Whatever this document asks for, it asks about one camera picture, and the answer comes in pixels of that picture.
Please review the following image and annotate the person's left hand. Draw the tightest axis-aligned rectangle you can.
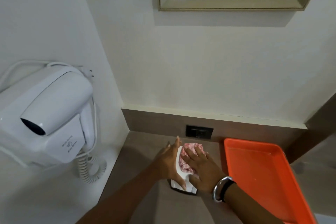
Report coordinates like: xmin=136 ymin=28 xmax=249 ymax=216
xmin=152 ymin=136 xmax=187 ymax=191

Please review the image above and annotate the person's right hand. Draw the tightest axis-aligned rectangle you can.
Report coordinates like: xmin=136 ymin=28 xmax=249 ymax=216
xmin=181 ymin=145 xmax=227 ymax=194

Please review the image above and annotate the white plastic box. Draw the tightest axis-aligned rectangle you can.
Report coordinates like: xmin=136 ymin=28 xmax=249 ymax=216
xmin=168 ymin=146 xmax=198 ymax=195

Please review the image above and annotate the red checked cloth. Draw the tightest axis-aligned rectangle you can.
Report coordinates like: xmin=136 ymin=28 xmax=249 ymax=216
xmin=178 ymin=142 xmax=206 ymax=174

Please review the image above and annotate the person's left forearm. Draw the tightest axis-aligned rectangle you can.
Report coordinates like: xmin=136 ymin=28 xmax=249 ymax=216
xmin=76 ymin=165 xmax=168 ymax=224

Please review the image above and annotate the person's right forearm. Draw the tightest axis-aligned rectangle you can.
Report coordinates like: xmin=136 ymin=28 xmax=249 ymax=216
xmin=223 ymin=183 xmax=284 ymax=224

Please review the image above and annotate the silver bangle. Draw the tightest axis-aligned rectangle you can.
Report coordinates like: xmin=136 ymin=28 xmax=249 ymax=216
xmin=212 ymin=176 xmax=233 ymax=203

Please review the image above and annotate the black wristband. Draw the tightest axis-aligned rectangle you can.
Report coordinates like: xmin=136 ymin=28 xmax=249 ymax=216
xmin=219 ymin=180 xmax=237 ymax=202

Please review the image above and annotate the orange plastic tray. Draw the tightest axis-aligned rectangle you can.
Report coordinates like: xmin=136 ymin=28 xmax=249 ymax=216
xmin=224 ymin=138 xmax=317 ymax=224

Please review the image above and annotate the white hair dryer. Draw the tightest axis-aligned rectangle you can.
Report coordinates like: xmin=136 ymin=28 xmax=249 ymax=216
xmin=20 ymin=68 xmax=94 ymax=137

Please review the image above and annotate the black wall socket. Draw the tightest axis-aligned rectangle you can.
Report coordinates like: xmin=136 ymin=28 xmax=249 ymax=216
xmin=185 ymin=125 xmax=214 ymax=140

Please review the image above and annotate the white coiled cord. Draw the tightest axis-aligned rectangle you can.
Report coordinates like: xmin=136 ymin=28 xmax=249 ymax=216
xmin=76 ymin=95 xmax=107 ymax=184

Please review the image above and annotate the white hair dryer wall holder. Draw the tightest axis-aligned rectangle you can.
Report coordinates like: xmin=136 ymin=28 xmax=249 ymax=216
xmin=0 ymin=70 xmax=95 ymax=167

